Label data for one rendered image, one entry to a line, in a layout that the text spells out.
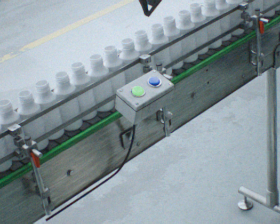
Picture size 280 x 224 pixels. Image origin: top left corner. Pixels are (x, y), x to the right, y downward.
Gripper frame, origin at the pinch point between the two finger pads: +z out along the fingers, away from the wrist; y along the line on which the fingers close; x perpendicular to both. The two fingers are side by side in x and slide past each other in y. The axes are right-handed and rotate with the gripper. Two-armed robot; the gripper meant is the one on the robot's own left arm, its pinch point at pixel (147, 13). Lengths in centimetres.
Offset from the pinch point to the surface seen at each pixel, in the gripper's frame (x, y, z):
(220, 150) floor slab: 18, -88, 139
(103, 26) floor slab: -122, -209, 206
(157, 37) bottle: 1.2, -7.3, 12.9
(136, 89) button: 8.6, 19.4, 8.7
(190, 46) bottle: 9.0, -17.3, 19.5
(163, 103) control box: 14.7, 14.1, 14.8
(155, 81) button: 11.1, 13.7, 8.7
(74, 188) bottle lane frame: 2, 36, 38
